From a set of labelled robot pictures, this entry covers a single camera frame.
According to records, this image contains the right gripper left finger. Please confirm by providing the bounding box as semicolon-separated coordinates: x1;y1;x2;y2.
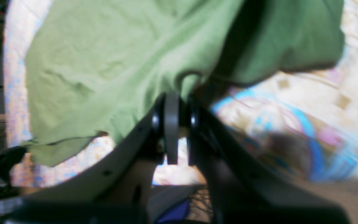
5;93;181;224

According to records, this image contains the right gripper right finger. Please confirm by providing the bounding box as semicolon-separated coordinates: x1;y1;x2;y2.
187;100;350;224

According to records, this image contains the green t-shirt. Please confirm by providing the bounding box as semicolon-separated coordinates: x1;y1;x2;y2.
23;0;344;167

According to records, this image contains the patterned tile tablecloth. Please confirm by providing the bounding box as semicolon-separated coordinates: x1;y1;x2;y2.
4;0;358;188

